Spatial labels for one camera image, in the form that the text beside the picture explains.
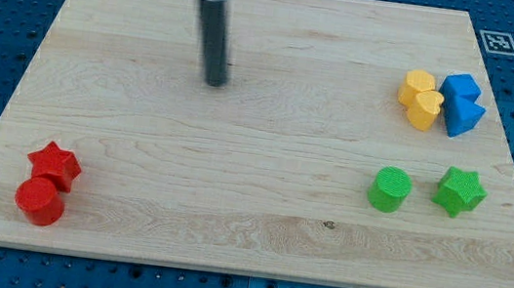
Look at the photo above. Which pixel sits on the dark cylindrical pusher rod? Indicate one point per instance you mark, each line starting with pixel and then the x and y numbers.
pixel 212 18

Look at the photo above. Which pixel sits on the red star block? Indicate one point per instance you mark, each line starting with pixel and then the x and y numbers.
pixel 59 166

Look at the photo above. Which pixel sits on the green star block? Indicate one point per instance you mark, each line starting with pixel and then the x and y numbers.
pixel 459 191

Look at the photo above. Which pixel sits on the light wooden board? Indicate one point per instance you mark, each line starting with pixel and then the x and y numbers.
pixel 268 175

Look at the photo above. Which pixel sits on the yellow hexagon block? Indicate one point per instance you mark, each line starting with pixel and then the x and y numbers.
pixel 415 81

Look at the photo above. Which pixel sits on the yellow heart block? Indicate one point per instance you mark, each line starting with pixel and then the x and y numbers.
pixel 424 109

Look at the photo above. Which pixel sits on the green cylinder block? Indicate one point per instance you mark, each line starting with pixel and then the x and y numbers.
pixel 390 188

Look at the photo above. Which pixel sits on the blue cube block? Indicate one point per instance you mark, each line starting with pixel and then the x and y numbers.
pixel 462 86

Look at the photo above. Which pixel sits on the red cylinder block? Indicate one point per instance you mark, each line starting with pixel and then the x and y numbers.
pixel 39 201

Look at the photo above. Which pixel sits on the blue triangle block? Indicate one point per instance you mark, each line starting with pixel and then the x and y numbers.
pixel 461 115

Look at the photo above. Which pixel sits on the white fiducial marker tag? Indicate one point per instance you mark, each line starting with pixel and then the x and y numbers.
pixel 497 42

